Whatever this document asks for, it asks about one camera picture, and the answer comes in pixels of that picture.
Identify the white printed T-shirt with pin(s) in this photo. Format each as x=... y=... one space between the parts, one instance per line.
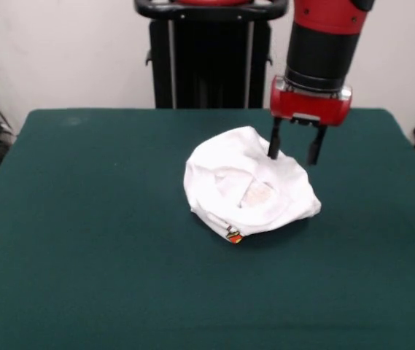
x=229 y=204

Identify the dark green table cloth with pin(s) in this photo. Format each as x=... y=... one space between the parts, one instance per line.
x=83 y=255

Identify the red robot base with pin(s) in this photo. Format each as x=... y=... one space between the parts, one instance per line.
x=209 y=1

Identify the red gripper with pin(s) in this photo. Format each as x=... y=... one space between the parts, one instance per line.
x=309 y=107

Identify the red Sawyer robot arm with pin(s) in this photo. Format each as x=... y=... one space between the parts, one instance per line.
x=324 y=43

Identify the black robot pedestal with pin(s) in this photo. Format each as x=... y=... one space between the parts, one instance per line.
x=211 y=54

